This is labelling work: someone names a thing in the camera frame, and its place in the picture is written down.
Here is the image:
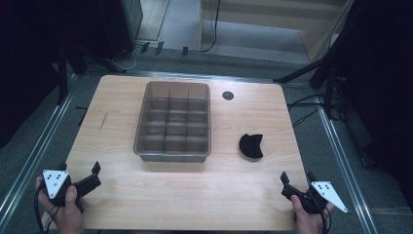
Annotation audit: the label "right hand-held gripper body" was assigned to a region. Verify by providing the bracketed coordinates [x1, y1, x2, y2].
[281, 180, 350, 215]

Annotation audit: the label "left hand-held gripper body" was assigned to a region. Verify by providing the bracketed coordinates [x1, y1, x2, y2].
[42, 169, 102, 208]

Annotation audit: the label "person's right hand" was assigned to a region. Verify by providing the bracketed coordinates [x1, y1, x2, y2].
[290, 194, 336, 234]

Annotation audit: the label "person's left hand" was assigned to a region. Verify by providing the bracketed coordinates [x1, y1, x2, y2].
[35, 175, 88, 234]

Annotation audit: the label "black folded cloth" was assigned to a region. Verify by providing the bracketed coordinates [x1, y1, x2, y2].
[239, 133, 264, 160]

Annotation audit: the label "grey divided storage box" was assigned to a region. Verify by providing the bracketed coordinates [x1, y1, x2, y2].
[132, 80, 212, 163]

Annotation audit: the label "black metal stand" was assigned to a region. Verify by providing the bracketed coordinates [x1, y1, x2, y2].
[272, 54, 342, 120]

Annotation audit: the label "dark curtain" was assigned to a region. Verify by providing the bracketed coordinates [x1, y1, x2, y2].
[0, 0, 144, 149]
[324, 0, 413, 209]

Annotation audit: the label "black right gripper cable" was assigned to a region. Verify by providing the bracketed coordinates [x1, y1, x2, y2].
[319, 206, 333, 234]

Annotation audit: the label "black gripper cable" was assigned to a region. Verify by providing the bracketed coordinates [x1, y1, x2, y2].
[33, 183, 61, 234]
[319, 206, 333, 234]

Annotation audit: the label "aluminium floor rail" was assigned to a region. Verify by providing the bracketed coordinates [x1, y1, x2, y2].
[317, 106, 380, 234]
[0, 73, 79, 215]

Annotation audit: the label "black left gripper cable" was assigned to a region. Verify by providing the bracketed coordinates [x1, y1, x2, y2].
[33, 183, 61, 234]

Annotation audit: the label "black floor cables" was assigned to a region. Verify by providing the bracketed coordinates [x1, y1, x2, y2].
[286, 93, 326, 129]

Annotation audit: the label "white floor cable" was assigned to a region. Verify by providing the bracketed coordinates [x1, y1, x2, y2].
[110, 47, 138, 71]

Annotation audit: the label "black hanging cable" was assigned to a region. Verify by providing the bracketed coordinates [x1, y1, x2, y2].
[189, 0, 222, 55]

